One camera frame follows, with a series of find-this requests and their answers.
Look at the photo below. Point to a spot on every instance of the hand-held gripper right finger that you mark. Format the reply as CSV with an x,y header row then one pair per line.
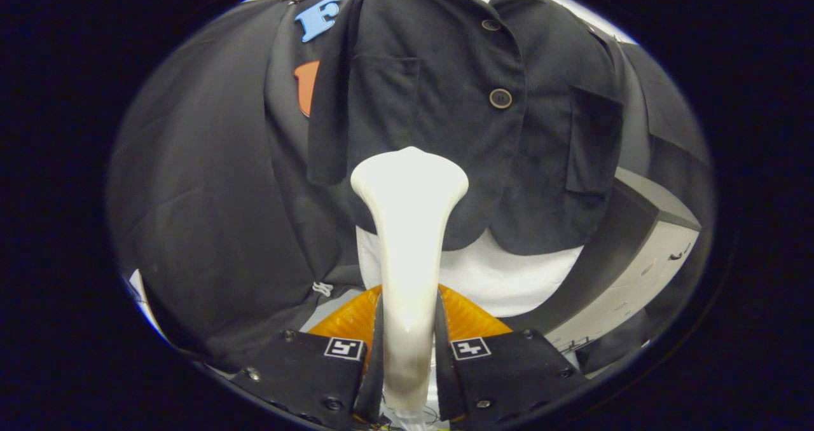
x,y
515,374

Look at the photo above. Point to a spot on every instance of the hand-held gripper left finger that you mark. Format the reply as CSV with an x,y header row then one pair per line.
x,y
299,374

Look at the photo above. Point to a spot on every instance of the black suit jacket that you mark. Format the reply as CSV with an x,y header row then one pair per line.
x,y
445,68

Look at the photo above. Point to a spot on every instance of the grey and white cabinet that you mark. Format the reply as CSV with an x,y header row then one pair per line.
x,y
636,272

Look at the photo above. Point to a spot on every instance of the black backdrop cloth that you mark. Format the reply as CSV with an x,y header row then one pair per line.
x,y
191,196

